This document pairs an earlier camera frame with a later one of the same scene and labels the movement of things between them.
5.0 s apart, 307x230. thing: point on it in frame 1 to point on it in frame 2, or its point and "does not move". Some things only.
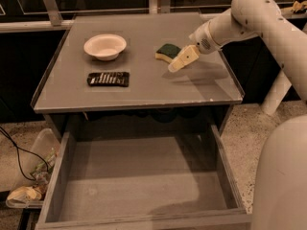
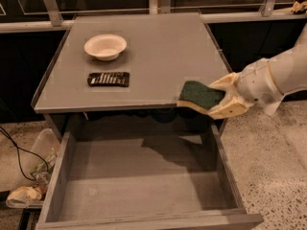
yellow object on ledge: [298, 5] does not move
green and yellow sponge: [167, 52] to [199, 97]
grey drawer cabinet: [111, 71] does not move
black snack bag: [108, 80] does not move
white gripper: [201, 38] to [255, 83]
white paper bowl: [106, 47] does not move
